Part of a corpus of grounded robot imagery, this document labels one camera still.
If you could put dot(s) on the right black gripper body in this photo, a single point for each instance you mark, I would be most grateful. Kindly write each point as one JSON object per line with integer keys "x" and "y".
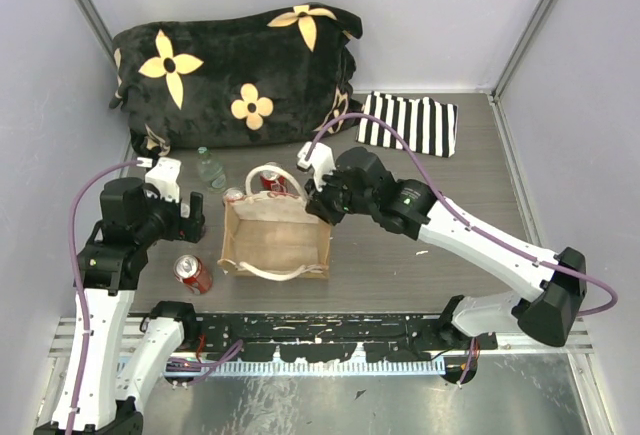
{"x": 335, "y": 199}

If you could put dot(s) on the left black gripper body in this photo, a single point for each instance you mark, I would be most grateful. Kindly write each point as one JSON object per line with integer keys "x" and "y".
{"x": 165, "y": 219}

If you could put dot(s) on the clear glass green-cap bottle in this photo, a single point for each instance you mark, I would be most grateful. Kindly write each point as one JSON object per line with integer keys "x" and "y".
{"x": 211, "y": 170}

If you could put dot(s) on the jute canvas tote bag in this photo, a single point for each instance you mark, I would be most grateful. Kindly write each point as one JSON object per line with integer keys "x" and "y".
{"x": 269, "y": 234}

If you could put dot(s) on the red cola can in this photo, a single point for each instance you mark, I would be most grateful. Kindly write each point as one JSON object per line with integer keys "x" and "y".
{"x": 271, "y": 180}
{"x": 190, "y": 271}

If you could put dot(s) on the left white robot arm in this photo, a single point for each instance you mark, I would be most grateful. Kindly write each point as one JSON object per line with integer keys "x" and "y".
{"x": 99, "y": 396}

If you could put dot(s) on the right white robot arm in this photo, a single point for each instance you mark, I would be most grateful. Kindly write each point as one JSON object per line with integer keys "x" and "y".
{"x": 542, "y": 302}

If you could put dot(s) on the purple soda can right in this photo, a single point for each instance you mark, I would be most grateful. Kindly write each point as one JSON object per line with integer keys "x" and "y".
{"x": 232, "y": 194}

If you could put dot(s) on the black white striped cloth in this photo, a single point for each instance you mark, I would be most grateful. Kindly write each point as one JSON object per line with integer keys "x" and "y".
{"x": 427, "y": 126}

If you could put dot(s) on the black floral plush blanket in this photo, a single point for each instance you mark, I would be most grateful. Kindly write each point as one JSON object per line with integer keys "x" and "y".
{"x": 270, "y": 78}

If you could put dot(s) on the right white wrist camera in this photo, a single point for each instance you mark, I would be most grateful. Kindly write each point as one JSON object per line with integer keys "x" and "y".
{"x": 316, "y": 158}

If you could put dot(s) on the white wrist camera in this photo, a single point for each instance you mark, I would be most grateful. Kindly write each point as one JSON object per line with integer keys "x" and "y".
{"x": 316, "y": 158}
{"x": 163, "y": 174}

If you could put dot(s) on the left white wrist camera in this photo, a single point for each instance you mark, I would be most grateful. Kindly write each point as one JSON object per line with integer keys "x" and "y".
{"x": 163, "y": 174}

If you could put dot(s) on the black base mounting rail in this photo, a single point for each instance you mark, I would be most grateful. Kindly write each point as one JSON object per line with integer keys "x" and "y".
{"x": 314, "y": 338}

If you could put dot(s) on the left aluminium frame post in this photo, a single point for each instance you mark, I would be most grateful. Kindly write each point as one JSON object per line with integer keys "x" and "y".
{"x": 97, "y": 25}

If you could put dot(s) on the aluminium frame post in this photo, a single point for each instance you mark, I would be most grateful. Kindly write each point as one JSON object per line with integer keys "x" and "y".
{"x": 97, "y": 25}
{"x": 535, "y": 23}

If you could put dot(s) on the right aluminium frame post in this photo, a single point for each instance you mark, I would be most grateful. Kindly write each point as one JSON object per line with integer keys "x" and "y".
{"x": 535, "y": 23}

